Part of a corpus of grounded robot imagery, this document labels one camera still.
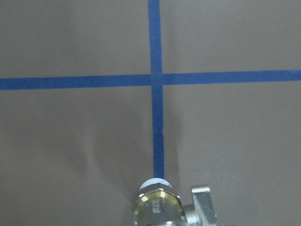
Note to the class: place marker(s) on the brass PPR valve white ends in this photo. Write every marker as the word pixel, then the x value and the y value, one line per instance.
pixel 158 204

